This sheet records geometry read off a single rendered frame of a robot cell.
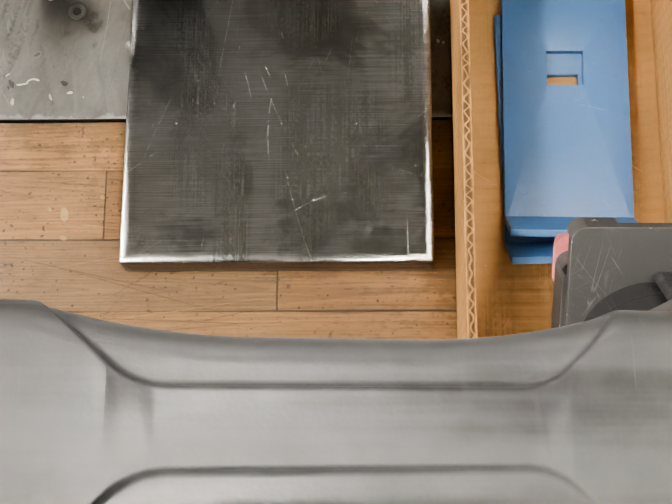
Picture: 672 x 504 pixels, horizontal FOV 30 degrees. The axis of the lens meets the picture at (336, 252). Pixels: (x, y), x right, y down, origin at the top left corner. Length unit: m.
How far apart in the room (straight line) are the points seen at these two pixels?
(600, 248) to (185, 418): 0.24
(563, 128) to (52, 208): 0.29
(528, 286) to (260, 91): 0.18
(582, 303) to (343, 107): 0.24
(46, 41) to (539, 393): 0.50
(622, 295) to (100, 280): 0.32
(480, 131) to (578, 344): 0.40
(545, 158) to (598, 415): 0.40
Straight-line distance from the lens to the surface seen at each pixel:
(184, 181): 0.69
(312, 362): 0.30
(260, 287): 0.69
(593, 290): 0.50
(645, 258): 0.50
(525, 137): 0.71
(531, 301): 0.69
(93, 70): 0.75
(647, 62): 0.74
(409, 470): 0.30
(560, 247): 0.52
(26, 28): 0.77
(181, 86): 0.71
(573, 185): 0.70
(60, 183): 0.73
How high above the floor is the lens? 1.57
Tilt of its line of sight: 75 degrees down
